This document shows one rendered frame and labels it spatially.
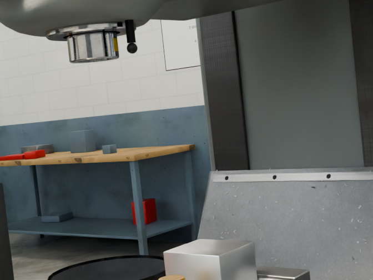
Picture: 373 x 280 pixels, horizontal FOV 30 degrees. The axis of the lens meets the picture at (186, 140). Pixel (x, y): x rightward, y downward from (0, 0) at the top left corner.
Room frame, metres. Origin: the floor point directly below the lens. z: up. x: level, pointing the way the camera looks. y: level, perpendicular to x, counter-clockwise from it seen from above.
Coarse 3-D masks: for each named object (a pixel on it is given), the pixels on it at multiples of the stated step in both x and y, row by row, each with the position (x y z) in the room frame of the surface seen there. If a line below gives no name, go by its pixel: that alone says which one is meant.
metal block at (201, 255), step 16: (208, 240) 0.62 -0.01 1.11; (224, 240) 0.61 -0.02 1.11; (176, 256) 0.58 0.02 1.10; (192, 256) 0.57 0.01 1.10; (208, 256) 0.56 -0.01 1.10; (224, 256) 0.56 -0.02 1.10; (240, 256) 0.58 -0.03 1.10; (176, 272) 0.58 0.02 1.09; (192, 272) 0.57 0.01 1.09; (208, 272) 0.56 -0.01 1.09; (224, 272) 0.56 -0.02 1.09; (240, 272) 0.58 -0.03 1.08; (256, 272) 0.59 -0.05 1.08
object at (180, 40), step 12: (168, 24) 6.07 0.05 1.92; (180, 24) 5.99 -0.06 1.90; (192, 24) 5.91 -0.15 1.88; (168, 36) 6.08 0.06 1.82; (180, 36) 6.00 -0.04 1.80; (192, 36) 5.92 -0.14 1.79; (168, 48) 6.09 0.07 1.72; (180, 48) 6.01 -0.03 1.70; (192, 48) 5.93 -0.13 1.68; (168, 60) 6.10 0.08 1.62; (180, 60) 6.01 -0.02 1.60; (192, 60) 5.93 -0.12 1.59
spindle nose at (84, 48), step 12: (72, 36) 0.65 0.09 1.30; (84, 36) 0.64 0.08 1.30; (96, 36) 0.64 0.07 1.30; (108, 36) 0.65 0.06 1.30; (72, 48) 0.65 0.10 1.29; (84, 48) 0.64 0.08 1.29; (96, 48) 0.64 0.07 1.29; (108, 48) 0.65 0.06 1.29; (72, 60) 0.65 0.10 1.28; (84, 60) 0.65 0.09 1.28; (96, 60) 0.68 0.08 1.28; (108, 60) 0.68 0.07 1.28
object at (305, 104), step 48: (288, 0) 0.95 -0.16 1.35; (336, 0) 0.91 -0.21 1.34; (240, 48) 1.01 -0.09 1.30; (288, 48) 0.96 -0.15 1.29; (336, 48) 0.91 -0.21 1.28; (240, 96) 1.01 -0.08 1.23; (288, 96) 0.96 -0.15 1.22; (336, 96) 0.92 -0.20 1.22; (240, 144) 1.01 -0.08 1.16; (288, 144) 0.97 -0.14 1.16; (336, 144) 0.92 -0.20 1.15
